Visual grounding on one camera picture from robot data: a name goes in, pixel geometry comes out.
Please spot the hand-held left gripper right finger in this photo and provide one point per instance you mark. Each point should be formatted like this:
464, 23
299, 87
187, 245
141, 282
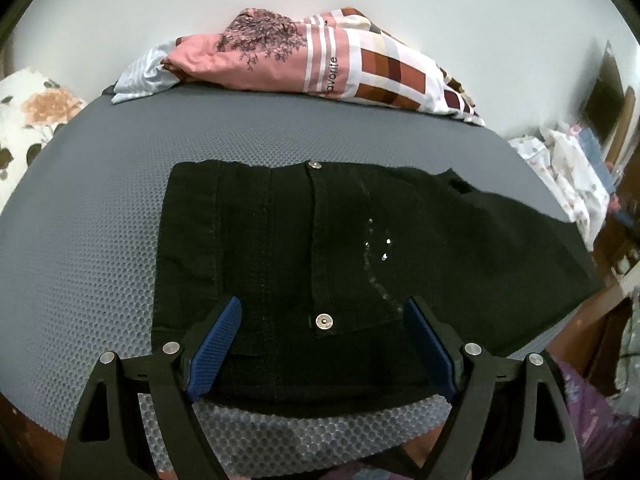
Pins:
432, 350

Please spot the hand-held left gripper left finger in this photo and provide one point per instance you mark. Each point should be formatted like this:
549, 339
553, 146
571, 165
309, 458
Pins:
212, 350

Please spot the black pants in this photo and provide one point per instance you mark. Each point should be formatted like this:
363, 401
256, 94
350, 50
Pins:
300, 235

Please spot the brown wooden cabinet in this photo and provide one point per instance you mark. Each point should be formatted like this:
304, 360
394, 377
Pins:
600, 340

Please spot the purple printed cloth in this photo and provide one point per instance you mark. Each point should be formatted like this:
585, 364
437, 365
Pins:
595, 425

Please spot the grey mesh mattress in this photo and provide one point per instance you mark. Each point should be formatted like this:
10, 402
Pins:
100, 210

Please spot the white patterned cloth pile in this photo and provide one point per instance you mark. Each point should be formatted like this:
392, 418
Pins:
570, 170

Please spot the light striped cloth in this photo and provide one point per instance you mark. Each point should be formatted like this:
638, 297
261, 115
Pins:
142, 77

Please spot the white floral pillow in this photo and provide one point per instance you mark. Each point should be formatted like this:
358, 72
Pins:
30, 125

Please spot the dark framed panel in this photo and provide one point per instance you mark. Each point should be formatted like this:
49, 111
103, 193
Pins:
605, 105

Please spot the brown wooden bed frame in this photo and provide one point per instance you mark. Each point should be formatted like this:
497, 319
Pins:
25, 440

